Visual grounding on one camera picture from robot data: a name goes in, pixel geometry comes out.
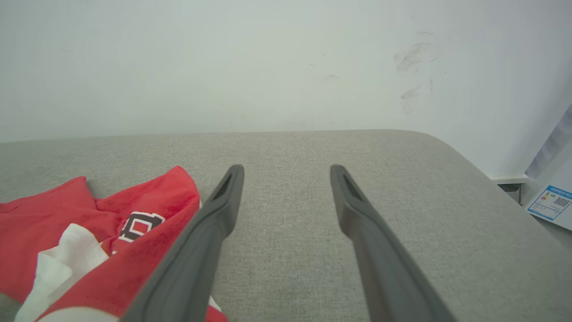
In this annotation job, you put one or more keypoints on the white wall ledge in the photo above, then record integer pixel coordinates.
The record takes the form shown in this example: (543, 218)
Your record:
(509, 179)

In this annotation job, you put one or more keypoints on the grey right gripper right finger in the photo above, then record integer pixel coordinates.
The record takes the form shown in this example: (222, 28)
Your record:
(384, 268)

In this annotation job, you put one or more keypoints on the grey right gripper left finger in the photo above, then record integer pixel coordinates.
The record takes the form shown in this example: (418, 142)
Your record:
(196, 259)

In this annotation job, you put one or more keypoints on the blue energy label sticker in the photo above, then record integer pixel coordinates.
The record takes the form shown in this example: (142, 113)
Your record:
(550, 202)

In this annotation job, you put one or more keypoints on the white washing machine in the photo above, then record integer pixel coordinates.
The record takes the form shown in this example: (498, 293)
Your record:
(552, 172)

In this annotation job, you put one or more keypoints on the grey fabric sofa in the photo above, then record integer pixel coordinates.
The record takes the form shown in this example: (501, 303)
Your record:
(286, 201)

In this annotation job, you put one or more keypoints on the red and white garment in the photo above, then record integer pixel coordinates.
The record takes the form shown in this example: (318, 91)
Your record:
(147, 250)

